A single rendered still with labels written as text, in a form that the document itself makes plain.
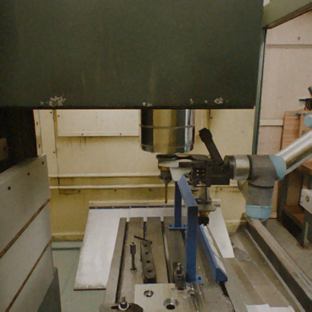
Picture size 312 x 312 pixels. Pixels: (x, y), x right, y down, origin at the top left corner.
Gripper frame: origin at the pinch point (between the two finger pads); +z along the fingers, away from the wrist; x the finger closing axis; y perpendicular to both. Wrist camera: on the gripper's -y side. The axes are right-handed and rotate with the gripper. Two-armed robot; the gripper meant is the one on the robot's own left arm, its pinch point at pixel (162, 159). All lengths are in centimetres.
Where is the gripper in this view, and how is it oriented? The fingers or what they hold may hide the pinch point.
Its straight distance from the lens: 81.8
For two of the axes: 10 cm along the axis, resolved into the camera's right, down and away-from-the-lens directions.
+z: -10.0, -0.1, -0.4
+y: -0.2, 9.7, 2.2
